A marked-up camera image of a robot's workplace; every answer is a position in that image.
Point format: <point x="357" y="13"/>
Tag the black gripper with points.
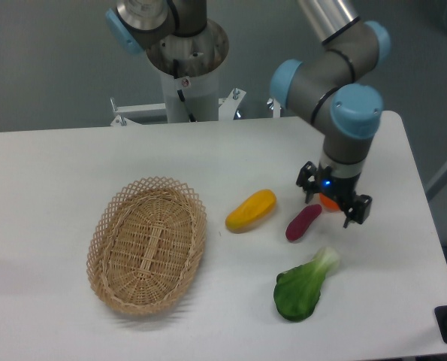
<point x="337" y="182"/>

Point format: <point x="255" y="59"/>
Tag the purple sweet potato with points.
<point x="300" y="224"/>

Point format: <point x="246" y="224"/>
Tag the grey robot arm, blue caps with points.
<point x="188" y="49"/>

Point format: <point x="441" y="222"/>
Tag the orange tangerine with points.
<point x="328" y="203"/>

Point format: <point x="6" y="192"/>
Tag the yellow mango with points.
<point x="251" y="211"/>

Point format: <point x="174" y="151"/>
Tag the green bok choy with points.
<point x="297" y="291"/>

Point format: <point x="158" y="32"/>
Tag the oval wicker basket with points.
<point x="147" y="246"/>

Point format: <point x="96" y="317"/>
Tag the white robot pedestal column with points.
<point x="191" y="99"/>

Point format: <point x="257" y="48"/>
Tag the white metal base frame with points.
<point x="230" y="108"/>

